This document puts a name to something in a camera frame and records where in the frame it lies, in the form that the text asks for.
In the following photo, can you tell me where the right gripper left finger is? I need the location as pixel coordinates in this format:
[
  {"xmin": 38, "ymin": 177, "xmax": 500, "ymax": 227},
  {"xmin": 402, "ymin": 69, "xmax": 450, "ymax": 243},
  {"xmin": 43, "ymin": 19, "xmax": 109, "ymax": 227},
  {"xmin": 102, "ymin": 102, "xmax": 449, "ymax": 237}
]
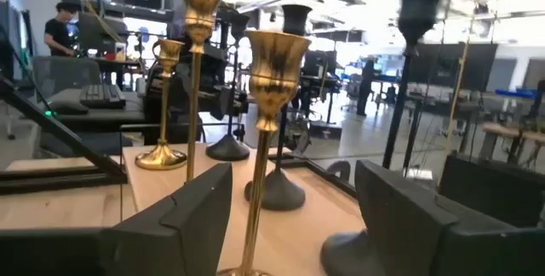
[{"xmin": 100, "ymin": 163, "xmax": 234, "ymax": 276}]

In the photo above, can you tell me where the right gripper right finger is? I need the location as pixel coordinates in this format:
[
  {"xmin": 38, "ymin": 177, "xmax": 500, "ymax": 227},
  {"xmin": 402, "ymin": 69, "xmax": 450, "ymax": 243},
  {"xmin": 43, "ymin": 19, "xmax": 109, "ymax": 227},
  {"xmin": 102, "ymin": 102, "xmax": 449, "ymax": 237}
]
[{"xmin": 355, "ymin": 159, "xmax": 545, "ymax": 276}]

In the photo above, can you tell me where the short gold candlestick holder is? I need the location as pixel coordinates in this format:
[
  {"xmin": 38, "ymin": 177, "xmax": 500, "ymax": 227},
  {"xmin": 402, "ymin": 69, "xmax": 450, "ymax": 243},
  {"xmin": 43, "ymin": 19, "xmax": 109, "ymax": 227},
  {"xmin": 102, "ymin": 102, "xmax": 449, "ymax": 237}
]
[{"xmin": 135, "ymin": 38, "xmax": 187, "ymax": 171}]

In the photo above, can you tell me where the black candlestick holder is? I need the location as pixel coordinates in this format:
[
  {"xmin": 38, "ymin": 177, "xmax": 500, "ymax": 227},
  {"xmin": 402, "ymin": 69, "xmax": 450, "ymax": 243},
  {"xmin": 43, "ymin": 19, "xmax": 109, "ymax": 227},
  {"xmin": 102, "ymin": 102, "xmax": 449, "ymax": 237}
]
[
  {"xmin": 244, "ymin": 4, "xmax": 313, "ymax": 212},
  {"xmin": 205, "ymin": 13, "xmax": 251, "ymax": 162},
  {"xmin": 319, "ymin": 0, "xmax": 454, "ymax": 276}
]

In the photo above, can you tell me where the medium gold candlestick holder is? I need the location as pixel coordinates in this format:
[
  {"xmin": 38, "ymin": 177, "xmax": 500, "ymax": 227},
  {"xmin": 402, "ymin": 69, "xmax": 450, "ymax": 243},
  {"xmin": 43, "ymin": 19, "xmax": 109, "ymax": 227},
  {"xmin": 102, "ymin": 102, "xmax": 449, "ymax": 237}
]
[{"xmin": 216, "ymin": 30, "xmax": 312, "ymax": 276}]

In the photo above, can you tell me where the tall gold candlestick holder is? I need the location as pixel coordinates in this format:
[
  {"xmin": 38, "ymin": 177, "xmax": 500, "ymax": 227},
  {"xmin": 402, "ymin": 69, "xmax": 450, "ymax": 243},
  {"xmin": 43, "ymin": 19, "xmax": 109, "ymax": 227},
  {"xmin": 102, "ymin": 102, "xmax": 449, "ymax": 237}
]
[{"xmin": 181, "ymin": 0, "xmax": 221, "ymax": 183}]

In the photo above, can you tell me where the black block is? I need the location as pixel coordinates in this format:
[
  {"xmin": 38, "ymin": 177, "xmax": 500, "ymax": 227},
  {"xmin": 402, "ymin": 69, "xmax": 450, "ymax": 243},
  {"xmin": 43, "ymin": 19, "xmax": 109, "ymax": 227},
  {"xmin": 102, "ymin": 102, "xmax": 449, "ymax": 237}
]
[{"xmin": 438, "ymin": 152, "xmax": 545, "ymax": 229}]

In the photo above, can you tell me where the black desk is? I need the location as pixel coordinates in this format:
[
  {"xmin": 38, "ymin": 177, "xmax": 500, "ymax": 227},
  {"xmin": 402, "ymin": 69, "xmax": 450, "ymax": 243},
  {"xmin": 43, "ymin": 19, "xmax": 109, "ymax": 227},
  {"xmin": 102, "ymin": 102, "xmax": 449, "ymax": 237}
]
[{"xmin": 40, "ymin": 88, "xmax": 148, "ymax": 158}]

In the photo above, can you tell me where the yellow vertical pole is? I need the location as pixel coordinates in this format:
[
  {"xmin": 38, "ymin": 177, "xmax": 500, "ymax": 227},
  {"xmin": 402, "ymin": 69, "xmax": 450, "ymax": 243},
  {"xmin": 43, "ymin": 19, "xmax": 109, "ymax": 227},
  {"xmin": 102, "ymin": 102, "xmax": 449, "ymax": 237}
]
[{"xmin": 445, "ymin": 41, "xmax": 470, "ymax": 152}]

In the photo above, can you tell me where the person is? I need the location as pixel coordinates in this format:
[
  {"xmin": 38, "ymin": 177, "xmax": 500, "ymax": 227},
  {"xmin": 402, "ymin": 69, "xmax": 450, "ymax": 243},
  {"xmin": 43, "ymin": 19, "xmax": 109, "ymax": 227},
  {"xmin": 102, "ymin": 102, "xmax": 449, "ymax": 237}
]
[
  {"xmin": 356, "ymin": 57, "xmax": 376, "ymax": 118},
  {"xmin": 43, "ymin": 1, "xmax": 81, "ymax": 58}
]

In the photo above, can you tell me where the black keyboard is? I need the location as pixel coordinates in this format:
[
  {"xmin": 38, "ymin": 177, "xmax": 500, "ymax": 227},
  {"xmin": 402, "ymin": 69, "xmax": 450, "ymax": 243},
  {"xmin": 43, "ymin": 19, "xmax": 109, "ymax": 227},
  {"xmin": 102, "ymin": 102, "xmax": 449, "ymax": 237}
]
[{"xmin": 79, "ymin": 83, "xmax": 127, "ymax": 110}]

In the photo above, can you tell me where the large black monitor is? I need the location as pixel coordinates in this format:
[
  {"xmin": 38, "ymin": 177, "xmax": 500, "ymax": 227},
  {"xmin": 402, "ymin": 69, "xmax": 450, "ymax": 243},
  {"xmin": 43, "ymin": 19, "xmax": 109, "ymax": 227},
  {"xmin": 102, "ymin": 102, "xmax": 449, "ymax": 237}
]
[{"xmin": 419, "ymin": 43, "xmax": 499, "ymax": 93}]

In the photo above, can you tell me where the grey mesh office chair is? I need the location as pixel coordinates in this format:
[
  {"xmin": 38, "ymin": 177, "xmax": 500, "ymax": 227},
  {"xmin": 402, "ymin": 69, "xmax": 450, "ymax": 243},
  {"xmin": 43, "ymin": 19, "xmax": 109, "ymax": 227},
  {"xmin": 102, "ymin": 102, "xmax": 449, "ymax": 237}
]
[{"xmin": 32, "ymin": 56, "xmax": 102, "ymax": 98}]

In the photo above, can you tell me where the small desk monitor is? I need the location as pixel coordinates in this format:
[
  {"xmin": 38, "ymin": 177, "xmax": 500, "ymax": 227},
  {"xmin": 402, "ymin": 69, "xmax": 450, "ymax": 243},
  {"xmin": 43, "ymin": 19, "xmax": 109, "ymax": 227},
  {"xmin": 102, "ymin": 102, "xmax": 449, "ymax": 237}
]
[{"xmin": 77, "ymin": 11, "xmax": 129, "ymax": 54}]

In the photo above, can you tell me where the black table border rail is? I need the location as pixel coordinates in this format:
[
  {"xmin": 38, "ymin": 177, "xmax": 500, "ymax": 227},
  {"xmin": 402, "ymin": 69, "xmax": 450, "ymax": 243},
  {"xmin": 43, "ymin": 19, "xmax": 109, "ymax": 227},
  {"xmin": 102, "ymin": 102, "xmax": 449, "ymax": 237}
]
[{"xmin": 272, "ymin": 152, "xmax": 359, "ymax": 197}]

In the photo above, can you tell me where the black rig frame strut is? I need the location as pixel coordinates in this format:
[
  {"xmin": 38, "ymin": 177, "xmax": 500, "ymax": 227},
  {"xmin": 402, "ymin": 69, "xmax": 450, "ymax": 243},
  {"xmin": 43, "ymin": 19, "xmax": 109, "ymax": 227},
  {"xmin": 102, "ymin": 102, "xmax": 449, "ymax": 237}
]
[{"xmin": 0, "ymin": 75, "xmax": 129, "ymax": 195}]

